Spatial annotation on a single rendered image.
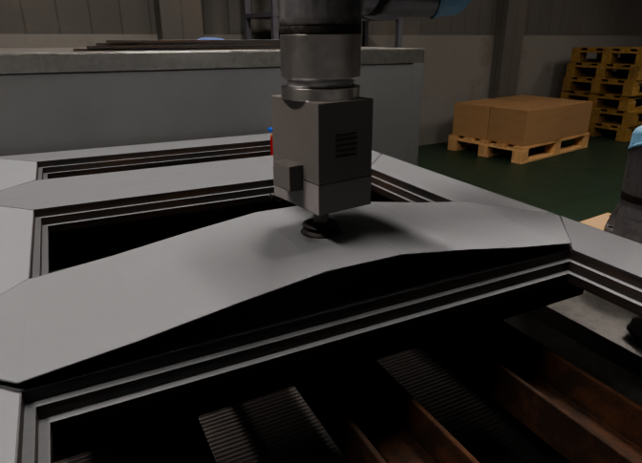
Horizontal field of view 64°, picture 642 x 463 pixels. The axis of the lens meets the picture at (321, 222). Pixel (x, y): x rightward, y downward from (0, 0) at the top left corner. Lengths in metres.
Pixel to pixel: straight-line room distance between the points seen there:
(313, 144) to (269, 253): 0.11
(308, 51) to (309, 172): 0.11
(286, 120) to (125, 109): 0.81
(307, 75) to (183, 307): 0.23
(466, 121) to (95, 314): 4.96
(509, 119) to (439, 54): 1.07
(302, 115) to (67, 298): 0.27
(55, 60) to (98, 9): 2.80
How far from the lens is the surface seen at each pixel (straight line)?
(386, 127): 1.54
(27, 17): 3.99
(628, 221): 1.11
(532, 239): 0.64
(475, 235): 0.60
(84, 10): 4.03
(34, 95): 1.26
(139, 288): 0.49
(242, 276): 0.46
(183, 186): 0.87
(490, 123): 5.15
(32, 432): 0.41
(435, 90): 5.58
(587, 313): 0.90
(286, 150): 0.51
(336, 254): 0.48
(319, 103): 0.45
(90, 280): 0.54
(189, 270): 0.50
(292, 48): 0.47
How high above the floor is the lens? 1.08
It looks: 20 degrees down
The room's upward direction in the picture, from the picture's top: straight up
